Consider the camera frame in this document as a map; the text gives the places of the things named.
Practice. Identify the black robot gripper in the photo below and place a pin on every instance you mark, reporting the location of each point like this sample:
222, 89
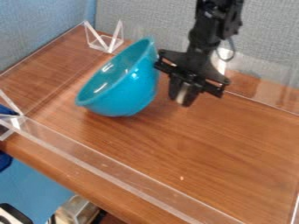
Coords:
191, 67

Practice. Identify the blue plastic bowl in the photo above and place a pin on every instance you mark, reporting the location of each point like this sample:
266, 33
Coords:
123, 86

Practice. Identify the brown and white plush mushroom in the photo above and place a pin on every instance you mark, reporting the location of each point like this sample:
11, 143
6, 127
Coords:
183, 93

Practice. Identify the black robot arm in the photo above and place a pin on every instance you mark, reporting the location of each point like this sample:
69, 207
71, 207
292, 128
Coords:
218, 21

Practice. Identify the clear acrylic front barrier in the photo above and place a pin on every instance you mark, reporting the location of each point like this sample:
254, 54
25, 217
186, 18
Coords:
97, 175

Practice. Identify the grey metal table leg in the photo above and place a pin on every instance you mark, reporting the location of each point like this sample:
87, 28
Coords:
75, 211

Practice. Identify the blue cloth at left edge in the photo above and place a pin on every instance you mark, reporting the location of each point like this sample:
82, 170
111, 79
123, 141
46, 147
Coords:
6, 159

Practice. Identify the black object bottom left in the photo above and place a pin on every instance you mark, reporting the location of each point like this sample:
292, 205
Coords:
13, 216

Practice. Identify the clear acrylic corner bracket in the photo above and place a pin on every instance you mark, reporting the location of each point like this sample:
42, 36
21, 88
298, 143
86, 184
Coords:
103, 42

